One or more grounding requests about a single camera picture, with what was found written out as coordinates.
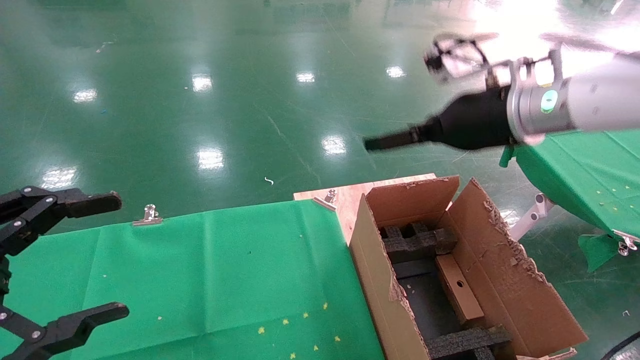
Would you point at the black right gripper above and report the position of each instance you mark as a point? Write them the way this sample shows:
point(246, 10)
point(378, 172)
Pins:
point(475, 122)

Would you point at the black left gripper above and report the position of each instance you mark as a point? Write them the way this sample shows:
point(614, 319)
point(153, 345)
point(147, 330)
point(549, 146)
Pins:
point(4, 275)

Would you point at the small brown cardboard box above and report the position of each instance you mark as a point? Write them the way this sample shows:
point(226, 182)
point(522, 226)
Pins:
point(460, 290)

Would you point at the large open brown carton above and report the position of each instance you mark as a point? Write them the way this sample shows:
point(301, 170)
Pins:
point(520, 290)

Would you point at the black cross-shaped foam insert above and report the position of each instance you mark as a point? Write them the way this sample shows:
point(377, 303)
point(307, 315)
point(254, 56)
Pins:
point(415, 242)

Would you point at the large green tablecloth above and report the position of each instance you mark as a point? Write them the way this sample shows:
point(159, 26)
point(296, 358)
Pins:
point(200, 275)

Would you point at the white metal table leg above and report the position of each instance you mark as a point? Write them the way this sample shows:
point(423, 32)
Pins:
point(532, 217)

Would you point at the black foam base pad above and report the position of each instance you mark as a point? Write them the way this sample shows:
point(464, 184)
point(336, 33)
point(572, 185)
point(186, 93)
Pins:
point(425, 305)

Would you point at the green tablecloth with draped corner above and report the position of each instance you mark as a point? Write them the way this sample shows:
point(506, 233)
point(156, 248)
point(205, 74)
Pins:
point(590, 175)

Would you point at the black foam bar insert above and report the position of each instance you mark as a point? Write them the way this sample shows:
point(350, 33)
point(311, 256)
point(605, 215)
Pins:
point(460, 342)

